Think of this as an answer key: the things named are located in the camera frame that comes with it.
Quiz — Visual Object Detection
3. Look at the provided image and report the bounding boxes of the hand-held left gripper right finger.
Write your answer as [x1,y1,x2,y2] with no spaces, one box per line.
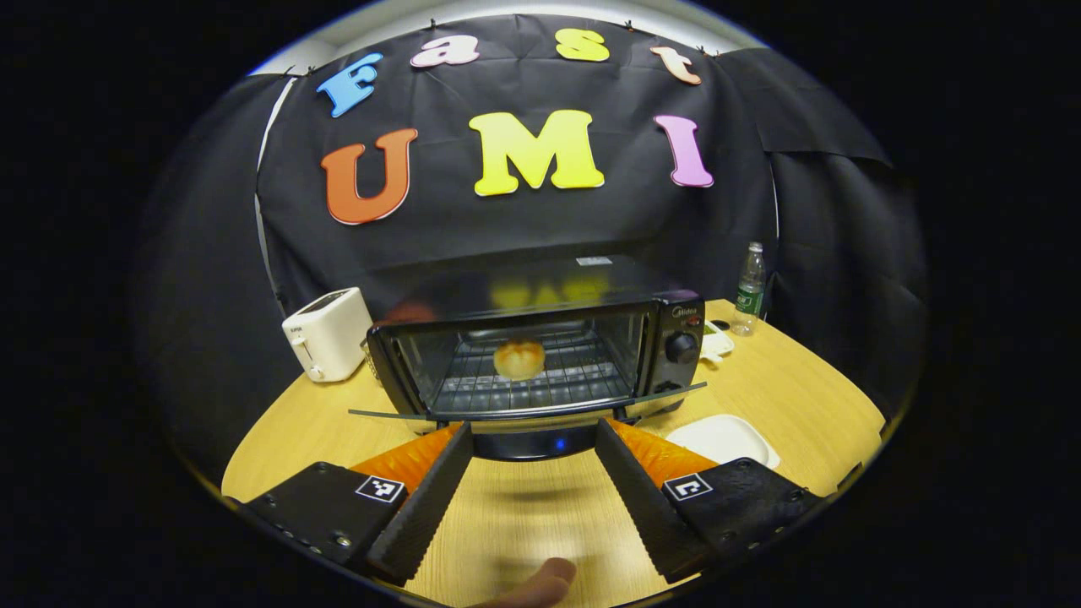
[595,418,822,584]

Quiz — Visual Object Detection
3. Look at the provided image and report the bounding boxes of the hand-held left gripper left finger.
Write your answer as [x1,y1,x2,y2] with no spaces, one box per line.
[243,422,474,584]

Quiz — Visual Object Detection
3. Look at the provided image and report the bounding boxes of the black electric oven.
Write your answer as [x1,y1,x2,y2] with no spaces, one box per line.
[348,253,709,462]

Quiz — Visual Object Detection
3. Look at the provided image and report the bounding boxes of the round bread bun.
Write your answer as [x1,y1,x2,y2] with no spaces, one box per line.
[493,339,546,381]

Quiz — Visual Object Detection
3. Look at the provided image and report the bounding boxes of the white square plate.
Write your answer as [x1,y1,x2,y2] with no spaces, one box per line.
[665,414,781,470]

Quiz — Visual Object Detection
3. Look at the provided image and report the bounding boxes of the white packet with green print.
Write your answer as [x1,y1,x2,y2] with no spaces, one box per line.
[701,319,734,362]

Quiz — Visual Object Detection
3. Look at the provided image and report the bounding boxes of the white toaster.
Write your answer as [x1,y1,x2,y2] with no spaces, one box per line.
[282,287,373,383]

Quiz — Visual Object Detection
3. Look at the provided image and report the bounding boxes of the clear water bottle green label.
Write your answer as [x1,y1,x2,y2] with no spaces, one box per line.
[731,242,767,337]

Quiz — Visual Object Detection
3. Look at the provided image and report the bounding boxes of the black backdrop cloth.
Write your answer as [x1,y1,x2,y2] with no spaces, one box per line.
[131,13,930,482]

